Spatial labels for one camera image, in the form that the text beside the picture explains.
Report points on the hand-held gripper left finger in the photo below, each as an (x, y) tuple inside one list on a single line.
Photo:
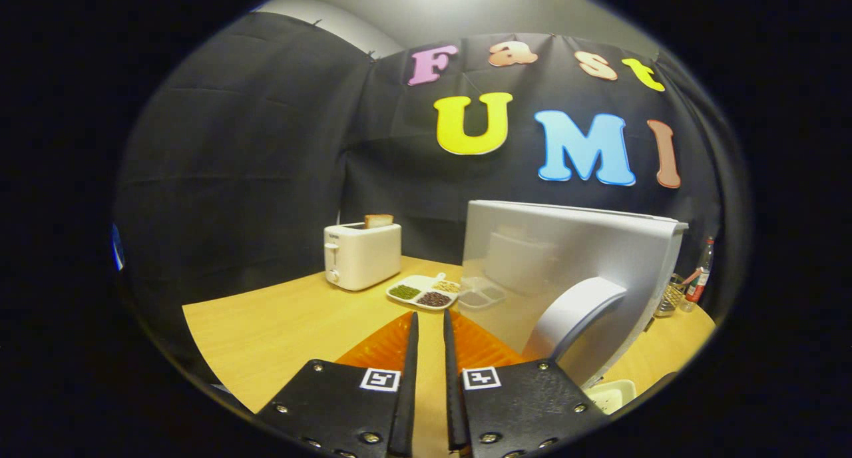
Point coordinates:
[(407, 391)]

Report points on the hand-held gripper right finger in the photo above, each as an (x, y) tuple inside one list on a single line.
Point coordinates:
[(454, 391)]

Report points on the white microwave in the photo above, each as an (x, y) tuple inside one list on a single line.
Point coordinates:
[(566, 258)]

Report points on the white divided dish with beans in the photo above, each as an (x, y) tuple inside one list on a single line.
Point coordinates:
[(419, 286)]

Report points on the white toaster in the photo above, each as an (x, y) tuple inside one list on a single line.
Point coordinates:
[(363, 258)]

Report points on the patterned rectangular tray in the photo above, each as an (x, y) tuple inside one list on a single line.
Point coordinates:
[(612, 397)]

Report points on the toast bread slice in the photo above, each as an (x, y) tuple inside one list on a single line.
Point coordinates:
[(378, 221)]

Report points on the pink striped straw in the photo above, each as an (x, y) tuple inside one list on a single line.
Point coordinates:
[(691, 276)]

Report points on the plastic water bottle red label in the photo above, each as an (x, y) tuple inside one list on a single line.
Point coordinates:
[(699, 281)]

